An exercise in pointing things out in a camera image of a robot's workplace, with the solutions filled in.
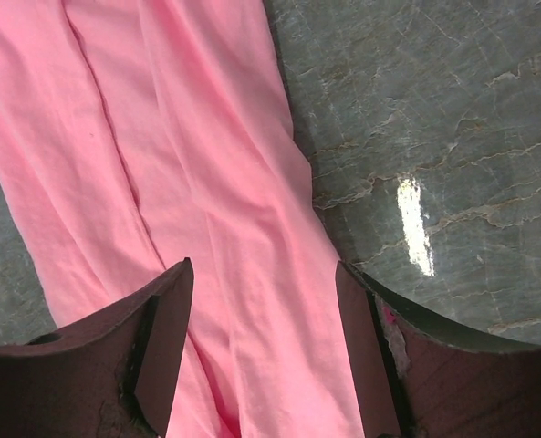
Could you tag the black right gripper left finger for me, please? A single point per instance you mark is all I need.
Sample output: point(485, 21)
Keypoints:
point(111, 374)

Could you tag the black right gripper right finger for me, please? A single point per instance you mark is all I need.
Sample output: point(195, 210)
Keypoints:
point(419, 374)

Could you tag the pink t shirt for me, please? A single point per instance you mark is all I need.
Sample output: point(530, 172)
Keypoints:
point(134, 134)

